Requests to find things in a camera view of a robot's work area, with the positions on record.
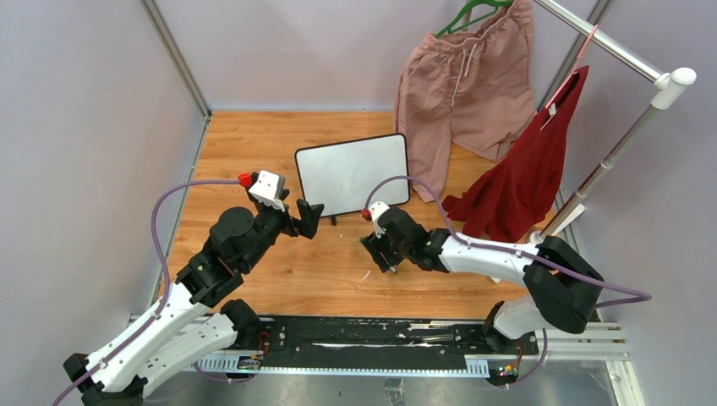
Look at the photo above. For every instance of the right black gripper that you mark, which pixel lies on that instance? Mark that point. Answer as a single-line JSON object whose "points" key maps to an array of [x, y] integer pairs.
{"points": [[376, 245]]}

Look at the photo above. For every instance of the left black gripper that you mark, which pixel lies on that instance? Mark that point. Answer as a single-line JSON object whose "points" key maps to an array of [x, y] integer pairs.
{"points": [[307, 225]]}

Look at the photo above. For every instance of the small black-framed whiteboard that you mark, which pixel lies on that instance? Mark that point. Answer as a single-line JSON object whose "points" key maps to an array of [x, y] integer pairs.
{"points": [[343, 176]]}

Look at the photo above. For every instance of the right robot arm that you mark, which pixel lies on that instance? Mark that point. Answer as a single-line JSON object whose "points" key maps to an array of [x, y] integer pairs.
{"points": [[562, 288]]}

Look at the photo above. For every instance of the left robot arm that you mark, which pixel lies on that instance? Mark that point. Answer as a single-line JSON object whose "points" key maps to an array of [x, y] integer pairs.
{"points": [[154, 348]]}

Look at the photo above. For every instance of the dark red garment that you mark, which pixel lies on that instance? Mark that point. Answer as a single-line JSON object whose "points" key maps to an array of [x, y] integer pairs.
{"points": [[519, 191]]}

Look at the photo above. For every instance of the pink shorts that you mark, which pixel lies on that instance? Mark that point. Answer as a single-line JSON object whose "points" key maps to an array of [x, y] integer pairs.
{"points": [[468, 88]]}

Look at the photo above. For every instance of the green clothes hanger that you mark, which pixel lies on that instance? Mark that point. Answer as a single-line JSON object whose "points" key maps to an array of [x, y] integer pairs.
{"points": [[465, 18]]}

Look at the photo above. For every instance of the pink clothes hanger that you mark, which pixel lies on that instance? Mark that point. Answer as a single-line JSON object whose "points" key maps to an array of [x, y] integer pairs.
{"points": [[550, 106]]}

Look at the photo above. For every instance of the metal clothes rack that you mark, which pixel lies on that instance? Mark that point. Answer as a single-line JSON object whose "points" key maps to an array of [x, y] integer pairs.
{"points": [[634, 154]]}

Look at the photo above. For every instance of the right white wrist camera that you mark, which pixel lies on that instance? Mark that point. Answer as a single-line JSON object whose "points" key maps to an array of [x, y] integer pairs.
{"points": [[373, 214]]}

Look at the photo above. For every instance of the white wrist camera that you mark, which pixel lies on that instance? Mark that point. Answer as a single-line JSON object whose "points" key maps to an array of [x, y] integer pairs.
{"points": [[373, 214], [264, 189]]}

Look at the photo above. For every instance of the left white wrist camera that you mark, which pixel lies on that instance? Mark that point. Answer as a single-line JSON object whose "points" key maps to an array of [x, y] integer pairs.
{"points": [[264, 189]]}

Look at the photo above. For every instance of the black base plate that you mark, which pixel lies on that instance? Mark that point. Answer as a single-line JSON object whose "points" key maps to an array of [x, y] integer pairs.
{"points": [[376, 345]]}

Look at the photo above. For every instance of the aluminium rail frame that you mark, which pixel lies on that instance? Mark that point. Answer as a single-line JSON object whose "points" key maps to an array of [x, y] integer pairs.
{"points": [[560, 355]]}

